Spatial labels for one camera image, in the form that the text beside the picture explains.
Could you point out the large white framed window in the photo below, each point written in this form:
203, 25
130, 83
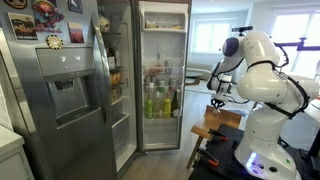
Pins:
290, 28

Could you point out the water ice dispenser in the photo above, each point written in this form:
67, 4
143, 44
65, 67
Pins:
68, 93

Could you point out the open refrigerator door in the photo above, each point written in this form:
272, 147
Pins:
160, 133

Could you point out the dark photo magnet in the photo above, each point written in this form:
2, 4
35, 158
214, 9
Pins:
75, 5

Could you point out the pale grey rug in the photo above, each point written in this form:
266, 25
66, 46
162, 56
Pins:
200, 89

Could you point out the clear bottle white cap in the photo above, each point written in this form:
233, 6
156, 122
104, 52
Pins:
157, 106

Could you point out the dark wine bottle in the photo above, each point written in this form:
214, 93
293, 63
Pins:
175, 106

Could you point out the round dark magnet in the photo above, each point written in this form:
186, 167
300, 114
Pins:
15, 2

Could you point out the stainless freezer door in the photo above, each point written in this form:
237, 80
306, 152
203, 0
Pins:
81, 150

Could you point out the landscape postcard magnet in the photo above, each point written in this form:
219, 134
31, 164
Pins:
22, 26

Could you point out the refrigerator body with shelves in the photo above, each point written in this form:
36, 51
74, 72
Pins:
127, 100

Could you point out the wooden stool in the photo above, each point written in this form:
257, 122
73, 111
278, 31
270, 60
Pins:
226, 118

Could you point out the white desk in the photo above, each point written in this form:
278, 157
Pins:
300, 133

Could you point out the yellow orange food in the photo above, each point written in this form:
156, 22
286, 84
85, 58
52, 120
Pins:
116, 78

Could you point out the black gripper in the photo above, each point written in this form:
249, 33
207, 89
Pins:
220, 97

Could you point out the silver can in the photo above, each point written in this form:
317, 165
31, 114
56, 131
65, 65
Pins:
168, 66

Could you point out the black orange clamp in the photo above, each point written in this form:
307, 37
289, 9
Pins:
208, 158
218, 134

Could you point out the pale butter block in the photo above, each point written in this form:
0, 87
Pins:
150, 25

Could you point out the white armchair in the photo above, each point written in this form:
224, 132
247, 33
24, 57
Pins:
200, 66

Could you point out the white base cabinet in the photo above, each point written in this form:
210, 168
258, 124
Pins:
13, 163

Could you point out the pale bagged food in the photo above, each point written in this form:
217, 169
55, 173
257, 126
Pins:
104, 24

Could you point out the translucent door dairy compartment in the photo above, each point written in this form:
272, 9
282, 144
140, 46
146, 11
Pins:
163, 16

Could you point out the purple camera boom arm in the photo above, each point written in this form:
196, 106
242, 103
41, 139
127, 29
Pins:
310, 46

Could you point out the red photo magnet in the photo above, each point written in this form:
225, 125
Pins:
75, 32

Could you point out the black perforated robot table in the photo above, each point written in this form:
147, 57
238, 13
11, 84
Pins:
223, 150

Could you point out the pink food bag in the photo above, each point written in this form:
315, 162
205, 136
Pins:
154, 71

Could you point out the dark bottle white label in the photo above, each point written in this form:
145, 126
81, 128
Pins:
111, 60

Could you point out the colourful figure magnet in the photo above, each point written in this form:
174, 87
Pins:
47, 15

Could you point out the brown low table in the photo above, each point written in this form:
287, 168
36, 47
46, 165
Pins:
193, 81

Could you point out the yellow green bottle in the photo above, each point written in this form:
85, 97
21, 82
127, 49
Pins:
166, 108

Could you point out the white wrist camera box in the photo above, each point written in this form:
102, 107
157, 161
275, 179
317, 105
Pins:
224, 85

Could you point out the gold poker chip magnet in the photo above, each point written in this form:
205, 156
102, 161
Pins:
54, 41

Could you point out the black stereo camera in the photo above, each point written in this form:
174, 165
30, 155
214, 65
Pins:
242, 29

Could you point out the small white framed window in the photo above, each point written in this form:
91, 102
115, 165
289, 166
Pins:
206, 36

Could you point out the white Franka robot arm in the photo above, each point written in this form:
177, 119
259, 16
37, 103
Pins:
263, 83

